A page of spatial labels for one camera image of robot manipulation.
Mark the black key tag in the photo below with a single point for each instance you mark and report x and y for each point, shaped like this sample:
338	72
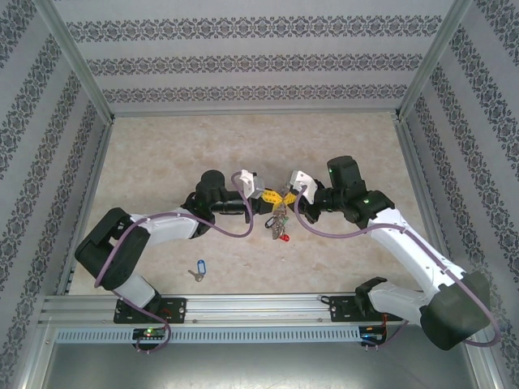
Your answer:
270	222

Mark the red key tag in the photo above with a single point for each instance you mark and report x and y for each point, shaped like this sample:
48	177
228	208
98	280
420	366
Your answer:
285	238

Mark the blue key tag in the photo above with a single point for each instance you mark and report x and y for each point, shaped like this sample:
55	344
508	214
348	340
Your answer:
201	266

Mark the silver key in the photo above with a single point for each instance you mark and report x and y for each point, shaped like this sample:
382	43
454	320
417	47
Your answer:
195	276

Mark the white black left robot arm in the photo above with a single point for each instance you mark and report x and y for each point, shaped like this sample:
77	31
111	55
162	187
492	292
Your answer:
170	227

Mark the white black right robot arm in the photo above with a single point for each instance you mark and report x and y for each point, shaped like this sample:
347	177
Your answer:
413	251

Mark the small circuit board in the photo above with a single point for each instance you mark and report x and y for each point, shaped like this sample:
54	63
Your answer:
371	334
150	333

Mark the grey metal shelf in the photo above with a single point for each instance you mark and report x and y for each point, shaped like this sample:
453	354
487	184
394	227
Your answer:
259	368

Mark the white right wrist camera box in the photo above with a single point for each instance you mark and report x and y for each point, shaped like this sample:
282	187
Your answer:
304	184

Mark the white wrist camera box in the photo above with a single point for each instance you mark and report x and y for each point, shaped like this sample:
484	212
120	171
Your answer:
251	184
304	184

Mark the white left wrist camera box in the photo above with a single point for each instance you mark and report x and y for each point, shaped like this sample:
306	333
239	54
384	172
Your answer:
251	184

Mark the aluminium side rail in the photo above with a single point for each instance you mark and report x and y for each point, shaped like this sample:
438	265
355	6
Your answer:
99	162
413	162

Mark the aluminium back rail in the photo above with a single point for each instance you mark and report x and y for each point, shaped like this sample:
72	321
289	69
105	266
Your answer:
259	112

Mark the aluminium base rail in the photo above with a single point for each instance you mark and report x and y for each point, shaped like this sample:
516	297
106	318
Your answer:
259	308

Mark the aluminium frame post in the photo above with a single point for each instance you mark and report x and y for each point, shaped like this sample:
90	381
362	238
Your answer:
34	356
75	61
488	370
433	61

